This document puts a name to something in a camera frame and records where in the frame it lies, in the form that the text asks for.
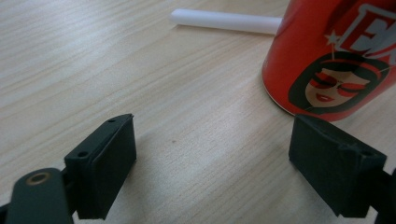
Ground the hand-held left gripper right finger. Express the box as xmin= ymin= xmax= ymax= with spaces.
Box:
xmin=288 ymin=113 xmax=388 ymax=218

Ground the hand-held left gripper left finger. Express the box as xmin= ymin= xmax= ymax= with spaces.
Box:
xmin=64 ymin=113 xmax=138 ymax=220

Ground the red drink can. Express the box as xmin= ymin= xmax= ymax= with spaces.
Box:
xmin=261 ymin=0 xmax=396 ymax=122

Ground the white plastic tube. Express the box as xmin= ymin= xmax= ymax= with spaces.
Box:
xmin=169 ymin=8 xmax=284 ymax=35

